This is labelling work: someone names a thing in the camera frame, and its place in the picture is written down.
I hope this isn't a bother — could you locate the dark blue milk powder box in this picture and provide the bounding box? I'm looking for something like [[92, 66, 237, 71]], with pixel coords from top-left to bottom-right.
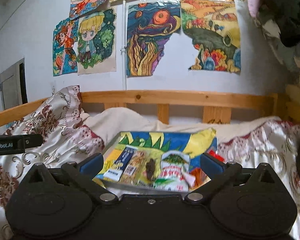
[[103, 146, 137, 182]]

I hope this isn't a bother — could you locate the nut mix bar packet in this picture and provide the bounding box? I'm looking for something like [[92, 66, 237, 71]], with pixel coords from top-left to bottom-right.
[[119, 150, 148, 185]]

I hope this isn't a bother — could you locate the orange hair girl drawing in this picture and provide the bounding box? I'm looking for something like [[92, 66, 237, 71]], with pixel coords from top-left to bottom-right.
[[52, 18, 78, 76]]

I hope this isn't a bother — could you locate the grey tray with painted lining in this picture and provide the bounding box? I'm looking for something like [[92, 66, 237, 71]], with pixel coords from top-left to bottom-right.
[[93, 128, 217, 191]]

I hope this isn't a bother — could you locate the white green pickle packet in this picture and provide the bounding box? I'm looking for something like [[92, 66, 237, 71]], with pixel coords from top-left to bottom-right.
[[153, 151, 190, 192]]

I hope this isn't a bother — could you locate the yellow snack bar packet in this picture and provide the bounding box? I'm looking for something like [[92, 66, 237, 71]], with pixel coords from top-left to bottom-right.
[[96, 149, 122, 179]]

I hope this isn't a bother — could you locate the floral satin bed cover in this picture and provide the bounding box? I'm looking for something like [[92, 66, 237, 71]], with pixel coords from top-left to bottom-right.
[[0, 86, 300, 239]]

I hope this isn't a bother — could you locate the landscape hill drawing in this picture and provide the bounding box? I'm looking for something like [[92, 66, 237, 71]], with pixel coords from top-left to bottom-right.
[[180, 0, 241, 73]]

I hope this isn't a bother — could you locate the hanging clothes pile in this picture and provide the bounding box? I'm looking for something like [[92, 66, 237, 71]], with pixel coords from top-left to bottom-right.
[[248, 0, 300, 83]]

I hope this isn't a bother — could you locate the blond boy drawing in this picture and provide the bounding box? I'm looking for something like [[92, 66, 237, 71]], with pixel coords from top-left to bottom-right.
[[77, 7, 117, 75]]

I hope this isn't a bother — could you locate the cream blanket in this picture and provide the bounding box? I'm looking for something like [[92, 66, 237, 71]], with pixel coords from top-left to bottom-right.
[[81, 107, 281, 145]]

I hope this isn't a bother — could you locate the swirly night sky drawing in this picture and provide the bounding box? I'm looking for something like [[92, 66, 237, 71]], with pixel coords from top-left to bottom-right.
[[126, 0, 181, 77]]

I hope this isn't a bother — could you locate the white wall pipe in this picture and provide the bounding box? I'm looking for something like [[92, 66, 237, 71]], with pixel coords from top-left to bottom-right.
[[121, 0, 127, 90]]

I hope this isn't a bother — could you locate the white wall box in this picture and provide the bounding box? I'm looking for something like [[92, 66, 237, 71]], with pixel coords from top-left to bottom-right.
[[0, 58, 28, 110]]

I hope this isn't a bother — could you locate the pink white candy packet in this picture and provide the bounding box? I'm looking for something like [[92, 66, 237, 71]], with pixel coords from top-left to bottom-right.
[[183, 172, 196, 187]]

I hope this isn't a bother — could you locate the orange red sauce packet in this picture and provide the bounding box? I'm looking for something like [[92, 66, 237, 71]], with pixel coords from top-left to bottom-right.
[[189, 148, 225, 190]]

